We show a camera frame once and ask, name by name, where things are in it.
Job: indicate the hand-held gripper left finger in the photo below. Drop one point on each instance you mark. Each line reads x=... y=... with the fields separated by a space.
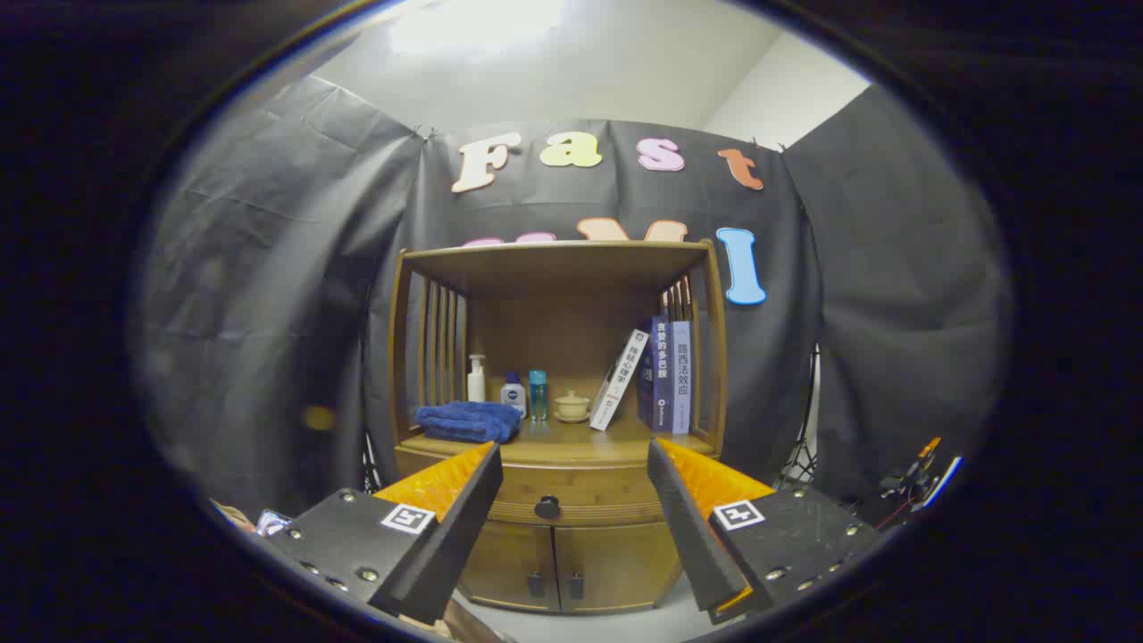
x=451 y=536

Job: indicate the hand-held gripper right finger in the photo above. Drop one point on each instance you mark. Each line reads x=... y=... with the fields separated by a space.
x=692 y=536

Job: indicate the wooden drawer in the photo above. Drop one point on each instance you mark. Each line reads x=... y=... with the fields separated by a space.
x=589 y=491

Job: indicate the wooden cabinet door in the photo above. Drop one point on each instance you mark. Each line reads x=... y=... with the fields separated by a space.
x=616 y=563
x=509 y=563

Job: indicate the wooden countertop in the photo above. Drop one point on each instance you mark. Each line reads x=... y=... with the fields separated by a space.
x=571 y=442

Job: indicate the wooden cabinet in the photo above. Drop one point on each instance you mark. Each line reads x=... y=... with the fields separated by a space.
x=571 y=268

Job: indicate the person's beige clothing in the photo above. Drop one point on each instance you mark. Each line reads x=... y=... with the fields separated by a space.
x=469 y=625

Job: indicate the blue folded towel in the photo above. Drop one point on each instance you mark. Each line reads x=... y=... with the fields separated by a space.
x=464 y=421

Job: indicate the white bottle with blue cap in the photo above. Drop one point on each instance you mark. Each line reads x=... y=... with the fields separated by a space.
x=513 y=397

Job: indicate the white pump bottle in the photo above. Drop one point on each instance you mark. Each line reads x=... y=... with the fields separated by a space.
x=477 y=384

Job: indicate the pale blue book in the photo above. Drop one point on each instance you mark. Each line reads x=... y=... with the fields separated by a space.
x=681 y=379

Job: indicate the clear blue bottle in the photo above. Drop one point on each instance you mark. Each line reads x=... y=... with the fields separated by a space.
x=538 y=397

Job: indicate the dark blue book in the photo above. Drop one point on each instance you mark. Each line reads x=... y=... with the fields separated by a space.
x=659 y=375

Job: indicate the white book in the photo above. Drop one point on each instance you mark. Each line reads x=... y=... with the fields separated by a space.
x=618 y=382

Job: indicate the cream lidded teacup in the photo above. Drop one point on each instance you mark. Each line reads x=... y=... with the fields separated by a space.
x=571 y=409

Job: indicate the black and orange device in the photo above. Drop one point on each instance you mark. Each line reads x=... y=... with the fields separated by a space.
x=911 y=482

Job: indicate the black backdrop cloth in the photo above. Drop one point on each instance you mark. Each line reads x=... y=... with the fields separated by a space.
x=268 y=268

